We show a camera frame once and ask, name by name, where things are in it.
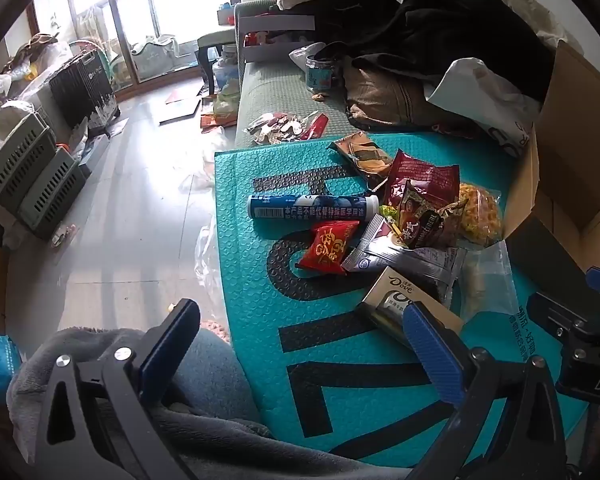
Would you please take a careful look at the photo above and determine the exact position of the clear red mixed snack packet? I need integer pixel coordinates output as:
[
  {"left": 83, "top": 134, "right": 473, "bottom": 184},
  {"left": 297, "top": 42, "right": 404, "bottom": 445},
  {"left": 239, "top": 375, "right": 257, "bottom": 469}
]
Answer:
[{"left": 244, "top": 111, "right": 329, "bottom": 143}]

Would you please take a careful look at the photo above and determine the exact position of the dark red snack packet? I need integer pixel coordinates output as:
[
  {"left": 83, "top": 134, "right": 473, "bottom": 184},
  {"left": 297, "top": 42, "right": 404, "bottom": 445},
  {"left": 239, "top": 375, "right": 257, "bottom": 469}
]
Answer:
[{"left": 382, "top": 149, "right": 461, "bottom": 211}]

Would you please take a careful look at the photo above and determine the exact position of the blue white container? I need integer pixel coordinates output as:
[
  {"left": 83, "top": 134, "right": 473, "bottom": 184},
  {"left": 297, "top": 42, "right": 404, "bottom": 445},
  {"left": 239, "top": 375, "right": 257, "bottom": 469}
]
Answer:
[{"left": 212, "top": 45, "right": 241, "bottom": 96}]

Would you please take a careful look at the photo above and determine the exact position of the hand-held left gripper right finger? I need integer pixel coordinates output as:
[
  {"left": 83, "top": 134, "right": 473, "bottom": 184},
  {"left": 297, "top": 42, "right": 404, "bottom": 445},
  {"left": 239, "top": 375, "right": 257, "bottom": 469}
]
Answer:
[{"left": 402, "top": 301, "right": 568, "bottom": 480}]

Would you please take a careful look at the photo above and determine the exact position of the white plastic mailer bag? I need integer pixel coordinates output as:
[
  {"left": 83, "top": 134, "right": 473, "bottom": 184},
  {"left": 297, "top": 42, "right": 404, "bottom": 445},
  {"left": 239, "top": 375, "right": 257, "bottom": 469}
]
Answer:
[{"left": 425, "top": 57, "right": 543, "bottom": 158}]

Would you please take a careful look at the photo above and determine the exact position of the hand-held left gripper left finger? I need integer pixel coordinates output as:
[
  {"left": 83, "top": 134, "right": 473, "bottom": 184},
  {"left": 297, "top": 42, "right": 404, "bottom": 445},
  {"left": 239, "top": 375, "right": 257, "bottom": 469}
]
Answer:
[{"left": 32, "top": 299, "right": 202, "bottom": 480}]

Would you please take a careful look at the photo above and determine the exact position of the green wrapped lollipop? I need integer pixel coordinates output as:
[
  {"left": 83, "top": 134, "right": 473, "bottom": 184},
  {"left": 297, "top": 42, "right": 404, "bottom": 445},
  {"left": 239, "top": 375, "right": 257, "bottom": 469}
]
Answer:
[{"left": 377, "top": 202, "right": 401, "bottom": 226}]

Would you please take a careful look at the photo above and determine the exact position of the flat cardboard sheet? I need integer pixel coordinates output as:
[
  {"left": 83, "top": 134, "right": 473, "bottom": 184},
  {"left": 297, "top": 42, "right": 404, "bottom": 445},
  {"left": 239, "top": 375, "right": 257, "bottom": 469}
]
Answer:
[{"left": 159, "top": 95, "right": 203, "bottom": 125}]

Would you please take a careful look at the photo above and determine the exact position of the grey-green sofa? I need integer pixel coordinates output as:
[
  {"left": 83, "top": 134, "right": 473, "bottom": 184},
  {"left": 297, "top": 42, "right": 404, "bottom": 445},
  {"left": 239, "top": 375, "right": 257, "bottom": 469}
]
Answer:
[{"left": 232, "top": 2, "right": 361, "bottom": 151}]

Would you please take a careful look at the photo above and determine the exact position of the green upholstered chair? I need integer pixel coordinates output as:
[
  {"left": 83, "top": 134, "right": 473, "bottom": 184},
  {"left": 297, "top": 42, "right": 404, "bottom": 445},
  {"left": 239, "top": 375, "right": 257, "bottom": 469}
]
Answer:
[{"left": 196, "top": 27, "right": 238, "bottom": 96}]

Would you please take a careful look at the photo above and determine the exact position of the brown wafer packet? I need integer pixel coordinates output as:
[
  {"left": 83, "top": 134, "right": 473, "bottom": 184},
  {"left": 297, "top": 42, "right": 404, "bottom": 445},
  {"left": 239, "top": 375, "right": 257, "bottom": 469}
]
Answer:
[{"left": 328, "top": 131, "right": 396, "bottom": 186}]

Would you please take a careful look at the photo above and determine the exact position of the grey-green plastic basket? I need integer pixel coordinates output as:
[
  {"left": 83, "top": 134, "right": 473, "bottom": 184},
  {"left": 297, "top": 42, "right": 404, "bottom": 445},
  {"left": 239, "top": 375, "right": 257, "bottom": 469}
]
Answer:
[
  {"left": 15, "top": 145, "right": 91, "bottom": 241},
  {"left": 0, "top": 110, "right": 56, "bottom": 201}
]

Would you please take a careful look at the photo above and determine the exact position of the blue tin jar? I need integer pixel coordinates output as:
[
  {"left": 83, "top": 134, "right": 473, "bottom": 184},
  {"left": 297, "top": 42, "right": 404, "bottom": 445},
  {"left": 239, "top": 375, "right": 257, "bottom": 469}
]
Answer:
[{"left": 305, "top": 55, "right": 343, "bottom": 96}]

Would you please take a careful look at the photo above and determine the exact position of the yellow pastry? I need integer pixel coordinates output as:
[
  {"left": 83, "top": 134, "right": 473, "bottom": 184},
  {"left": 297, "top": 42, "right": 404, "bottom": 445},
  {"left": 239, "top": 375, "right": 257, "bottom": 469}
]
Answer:
[{"left": 455, "top": 182, "right": 505, "bottom": 248}]

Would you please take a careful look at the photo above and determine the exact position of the teal bubble mailer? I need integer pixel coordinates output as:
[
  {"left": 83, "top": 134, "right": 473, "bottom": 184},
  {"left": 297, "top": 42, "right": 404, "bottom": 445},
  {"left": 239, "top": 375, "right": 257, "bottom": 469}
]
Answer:
[{"left": 214, "top": 132, "right": 588, "bottom": 471}]

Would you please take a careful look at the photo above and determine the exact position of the grey fleece blanket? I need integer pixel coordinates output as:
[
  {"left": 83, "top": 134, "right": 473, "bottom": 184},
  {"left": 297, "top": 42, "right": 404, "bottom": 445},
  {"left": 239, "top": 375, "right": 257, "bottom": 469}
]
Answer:
[{"left": 7, "top": 327, "right": 411, "bottom": 480}]

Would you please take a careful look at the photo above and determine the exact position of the crumpled clear plastic film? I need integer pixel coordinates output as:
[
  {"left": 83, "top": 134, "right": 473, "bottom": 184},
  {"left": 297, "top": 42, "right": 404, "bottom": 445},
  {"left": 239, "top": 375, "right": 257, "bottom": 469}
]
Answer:
[{"left": 177, "top": 160, "right": 231, "bottom": 321}]

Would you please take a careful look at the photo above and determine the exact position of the white open box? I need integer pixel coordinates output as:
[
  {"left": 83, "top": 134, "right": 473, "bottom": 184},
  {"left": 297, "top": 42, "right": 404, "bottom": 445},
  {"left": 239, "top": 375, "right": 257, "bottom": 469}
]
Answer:
[{"left": 237, "top": 14, "right": 317, "bottom": 63}]

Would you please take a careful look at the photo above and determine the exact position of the blue white tablet tube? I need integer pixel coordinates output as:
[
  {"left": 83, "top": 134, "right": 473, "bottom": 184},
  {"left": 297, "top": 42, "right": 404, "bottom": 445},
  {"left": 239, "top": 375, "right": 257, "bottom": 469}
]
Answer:
[{"left": 247, "top": 192, "right": 381, "bottom": 223}]

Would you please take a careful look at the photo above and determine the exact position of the black clothing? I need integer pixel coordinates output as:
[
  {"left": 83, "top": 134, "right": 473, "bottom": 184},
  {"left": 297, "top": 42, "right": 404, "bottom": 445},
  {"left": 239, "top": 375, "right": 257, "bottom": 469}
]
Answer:
[{"left": 310, "top": 0, "right": 561, "bottom": 106}]

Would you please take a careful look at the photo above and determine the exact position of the dark brown snack packet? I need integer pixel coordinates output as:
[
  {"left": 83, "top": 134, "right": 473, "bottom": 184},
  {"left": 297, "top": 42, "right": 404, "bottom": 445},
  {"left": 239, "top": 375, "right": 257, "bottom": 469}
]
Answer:
[{"left": 397, "top": 180, "right": 453, "bottom": 251}]

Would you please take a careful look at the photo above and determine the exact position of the clear plastic bag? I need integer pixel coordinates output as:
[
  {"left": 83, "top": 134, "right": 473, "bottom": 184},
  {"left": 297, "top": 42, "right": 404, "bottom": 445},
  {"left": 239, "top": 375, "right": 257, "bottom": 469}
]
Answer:
[{"left": 460, "top": 240, "right": 518, "bottom": 321}]

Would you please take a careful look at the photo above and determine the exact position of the glass balcony door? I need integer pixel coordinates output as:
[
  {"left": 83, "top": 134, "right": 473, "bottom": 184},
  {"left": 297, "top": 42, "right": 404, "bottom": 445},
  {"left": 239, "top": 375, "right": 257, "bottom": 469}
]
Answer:
[{"left": 32, "top": 0, "right": 231, "bottom": 91}]

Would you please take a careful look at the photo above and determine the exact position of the brown striped cushion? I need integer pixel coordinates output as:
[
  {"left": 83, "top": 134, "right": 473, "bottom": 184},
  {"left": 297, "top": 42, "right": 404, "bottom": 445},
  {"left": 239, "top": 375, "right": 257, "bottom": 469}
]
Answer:
[{"left": 342, "top": 57, "right": 481, "bottom": 133}]

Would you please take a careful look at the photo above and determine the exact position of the blue-grey cloth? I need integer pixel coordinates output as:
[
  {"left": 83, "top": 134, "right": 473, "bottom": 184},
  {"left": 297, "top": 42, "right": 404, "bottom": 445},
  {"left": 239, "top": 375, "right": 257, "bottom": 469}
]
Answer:
[{"left": 172, "top": 327, "right": 261, "bottom": 426}]

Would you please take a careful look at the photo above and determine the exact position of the silver snack packet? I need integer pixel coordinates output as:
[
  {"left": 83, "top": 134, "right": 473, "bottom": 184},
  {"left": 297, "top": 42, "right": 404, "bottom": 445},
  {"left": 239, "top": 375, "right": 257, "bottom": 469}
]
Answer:
[{"left": 341, "top": 214, "right": 468, "bottom": 306}]

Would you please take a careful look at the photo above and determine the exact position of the black plastic crate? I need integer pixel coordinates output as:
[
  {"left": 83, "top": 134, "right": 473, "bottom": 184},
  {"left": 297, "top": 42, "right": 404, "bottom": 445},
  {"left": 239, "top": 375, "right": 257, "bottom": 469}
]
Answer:
[{"left": 47, "top": 52, "right": 118, "bottom": 128}]

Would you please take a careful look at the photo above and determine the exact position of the brown cardboard box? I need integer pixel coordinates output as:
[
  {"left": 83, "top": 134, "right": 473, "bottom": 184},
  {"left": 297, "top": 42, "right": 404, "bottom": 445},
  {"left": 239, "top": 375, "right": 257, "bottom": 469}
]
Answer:
[{"left": 500, "top": 40, "right": 600, "bottom": 306}]

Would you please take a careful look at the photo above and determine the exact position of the gold white chocolate box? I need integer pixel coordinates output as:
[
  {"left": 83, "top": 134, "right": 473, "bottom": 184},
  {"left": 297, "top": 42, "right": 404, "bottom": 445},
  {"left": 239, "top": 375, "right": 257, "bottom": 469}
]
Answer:
[{"left": 356, "top": 266, "right": 465, "bottom": 348}]

